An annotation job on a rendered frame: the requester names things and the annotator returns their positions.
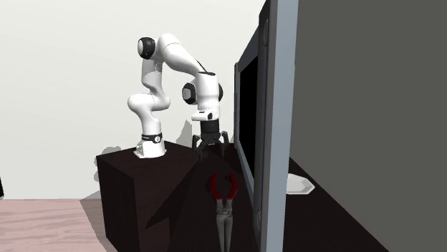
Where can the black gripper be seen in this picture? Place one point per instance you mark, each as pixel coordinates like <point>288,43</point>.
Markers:
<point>210,131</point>

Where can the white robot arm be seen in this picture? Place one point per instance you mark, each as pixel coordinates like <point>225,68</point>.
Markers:
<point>151,76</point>

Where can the grey-framed flat television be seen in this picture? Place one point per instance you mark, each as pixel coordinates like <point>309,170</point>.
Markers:
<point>276,104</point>

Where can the dark robot stand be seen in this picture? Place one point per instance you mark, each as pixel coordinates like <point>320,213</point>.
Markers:
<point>132,188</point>

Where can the white plate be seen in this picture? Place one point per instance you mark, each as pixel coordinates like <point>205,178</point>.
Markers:
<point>296,185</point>

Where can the dark wooden cabinet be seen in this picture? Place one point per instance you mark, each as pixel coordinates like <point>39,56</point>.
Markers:
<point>314,220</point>

